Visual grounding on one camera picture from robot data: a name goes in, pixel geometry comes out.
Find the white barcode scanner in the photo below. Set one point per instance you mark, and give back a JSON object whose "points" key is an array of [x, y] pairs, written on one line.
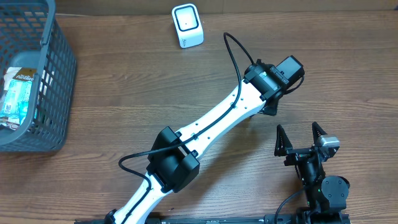
{"points": [[188, 25]]}

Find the brown Pantree snack pouch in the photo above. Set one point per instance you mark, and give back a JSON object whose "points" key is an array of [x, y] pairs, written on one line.
{"points": [[16, 73]]}

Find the green wet wipes pack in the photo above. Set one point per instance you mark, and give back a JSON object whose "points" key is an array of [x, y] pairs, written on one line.
{"points": [[16, 102]]}

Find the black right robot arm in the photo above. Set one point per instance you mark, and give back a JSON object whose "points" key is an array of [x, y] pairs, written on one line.
{"points": [[325, 194]]}

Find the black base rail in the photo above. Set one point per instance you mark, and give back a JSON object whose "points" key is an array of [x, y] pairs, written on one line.
{"points": [[267, 219]]}

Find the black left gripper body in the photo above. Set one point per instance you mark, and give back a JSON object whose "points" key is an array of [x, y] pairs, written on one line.
{"points": [[270, 112]]}

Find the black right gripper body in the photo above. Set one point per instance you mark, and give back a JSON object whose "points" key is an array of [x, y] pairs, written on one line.
{"points": [[302, 155]]}

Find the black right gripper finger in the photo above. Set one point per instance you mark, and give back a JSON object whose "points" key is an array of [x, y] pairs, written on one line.
{"points": [[317, 132], [283, 145]]}

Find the grey plastic basket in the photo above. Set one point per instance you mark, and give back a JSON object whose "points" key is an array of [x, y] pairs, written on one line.
{"points": [[32, 38]]}

